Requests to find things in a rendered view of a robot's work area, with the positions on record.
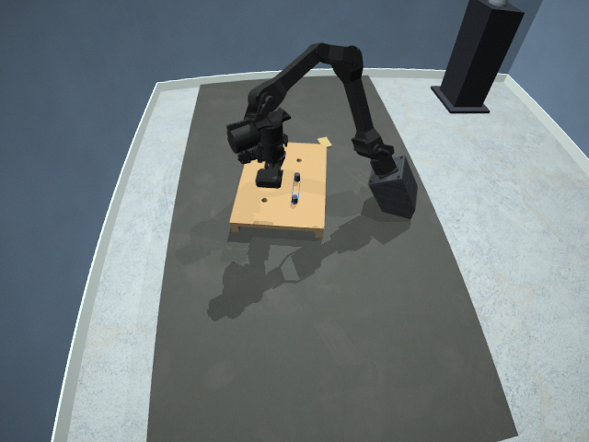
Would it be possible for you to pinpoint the tan wooden board with holes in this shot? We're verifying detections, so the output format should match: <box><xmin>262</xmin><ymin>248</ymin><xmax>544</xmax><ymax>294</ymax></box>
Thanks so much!
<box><xmin>229</xmin><ymin>143</ymin><xmax>327</xmax><ymax>238</ymax></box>

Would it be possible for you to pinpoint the pale yellow flat bar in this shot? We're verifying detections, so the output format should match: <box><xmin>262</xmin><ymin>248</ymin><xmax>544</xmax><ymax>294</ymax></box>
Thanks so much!
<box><xmin>318</xmin><ymin>137</ymin><xmax>332</xmax><ymax>147</ymax></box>

